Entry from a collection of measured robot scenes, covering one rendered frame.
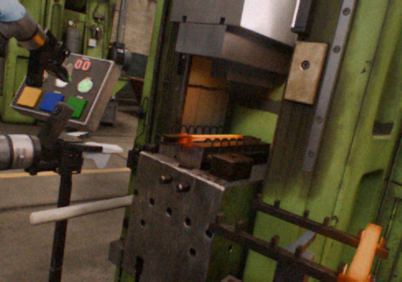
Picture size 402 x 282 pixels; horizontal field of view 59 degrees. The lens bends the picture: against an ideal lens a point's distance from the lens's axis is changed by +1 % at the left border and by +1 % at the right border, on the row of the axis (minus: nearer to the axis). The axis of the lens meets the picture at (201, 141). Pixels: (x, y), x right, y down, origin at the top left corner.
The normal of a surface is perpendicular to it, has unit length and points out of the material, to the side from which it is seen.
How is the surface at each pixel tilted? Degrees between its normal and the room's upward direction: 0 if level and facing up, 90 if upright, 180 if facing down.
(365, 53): 90
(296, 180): 90
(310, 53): 90
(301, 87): 90
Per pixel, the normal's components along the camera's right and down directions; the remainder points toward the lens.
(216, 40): -0.65, 0.02
